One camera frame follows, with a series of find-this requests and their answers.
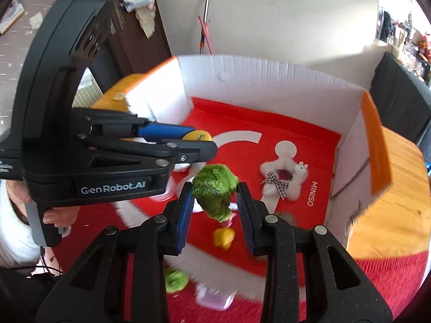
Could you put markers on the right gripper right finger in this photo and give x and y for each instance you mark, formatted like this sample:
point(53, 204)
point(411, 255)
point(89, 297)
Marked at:
point(337, 290)

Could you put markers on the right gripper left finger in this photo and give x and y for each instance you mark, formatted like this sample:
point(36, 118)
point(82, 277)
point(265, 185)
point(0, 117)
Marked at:
point(120, 276)

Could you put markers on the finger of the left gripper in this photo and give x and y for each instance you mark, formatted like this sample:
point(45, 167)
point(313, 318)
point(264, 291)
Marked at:
point(181, 151)
point(108, 123)

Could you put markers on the white fluffy plush toy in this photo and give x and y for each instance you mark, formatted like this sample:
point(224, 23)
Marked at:
point(283, 178)

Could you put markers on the green plush keychain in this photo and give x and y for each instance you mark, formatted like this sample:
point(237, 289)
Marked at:
point(211, 234)

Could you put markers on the grey rounded case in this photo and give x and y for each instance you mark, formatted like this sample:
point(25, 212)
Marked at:
point(286, 216)

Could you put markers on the yellow round lid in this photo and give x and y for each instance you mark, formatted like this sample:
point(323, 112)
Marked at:
point(198, 135)

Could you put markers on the person left hand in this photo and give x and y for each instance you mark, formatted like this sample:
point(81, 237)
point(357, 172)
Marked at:
point(19, 196)

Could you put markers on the dark wooden door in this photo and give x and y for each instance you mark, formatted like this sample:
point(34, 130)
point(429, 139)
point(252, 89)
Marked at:
point(128, 50)

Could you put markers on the orange white cardboard box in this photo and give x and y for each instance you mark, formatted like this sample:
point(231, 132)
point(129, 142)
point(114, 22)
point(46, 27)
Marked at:
point(258, 111)

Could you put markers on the red knitted mat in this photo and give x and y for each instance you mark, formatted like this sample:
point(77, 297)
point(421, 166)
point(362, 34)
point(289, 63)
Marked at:
point(390, 243)

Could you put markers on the orange tipped mop stick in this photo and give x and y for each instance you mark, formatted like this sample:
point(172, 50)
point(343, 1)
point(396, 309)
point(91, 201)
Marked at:
point(205, 40)

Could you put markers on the grey cloth covered desk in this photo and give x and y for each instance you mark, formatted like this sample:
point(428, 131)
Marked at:
point(401, 98)

